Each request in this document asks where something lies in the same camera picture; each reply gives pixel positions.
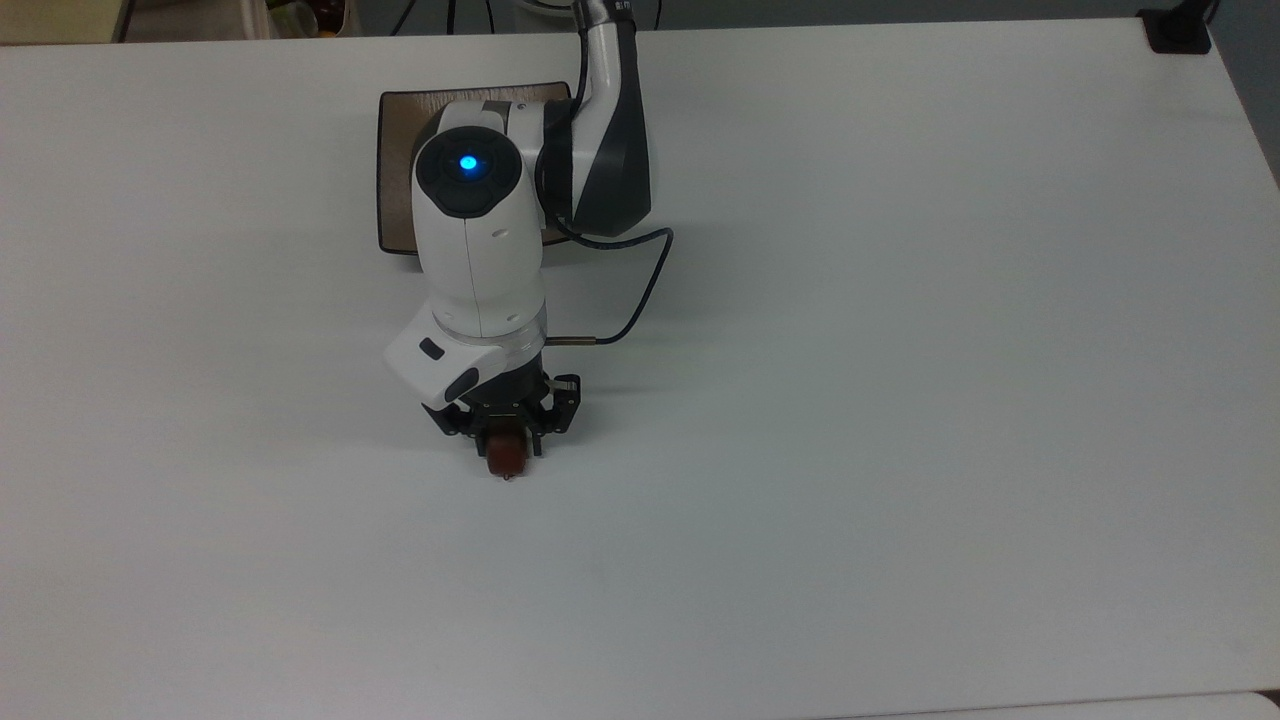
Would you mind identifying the small round brown food item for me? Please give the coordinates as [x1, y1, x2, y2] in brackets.
[486, 424, 529, 480]

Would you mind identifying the black clamp camera mount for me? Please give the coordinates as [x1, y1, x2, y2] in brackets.
[1137, 0, 1218, 55]

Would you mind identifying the square brown ceramic plate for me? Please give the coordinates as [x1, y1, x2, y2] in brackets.
[377, 81, 574, 258]

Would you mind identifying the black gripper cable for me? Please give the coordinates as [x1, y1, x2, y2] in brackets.
[536, 150, 676, 347]

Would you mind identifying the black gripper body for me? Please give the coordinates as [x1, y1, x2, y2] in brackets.
[430, 345, 584, 441]

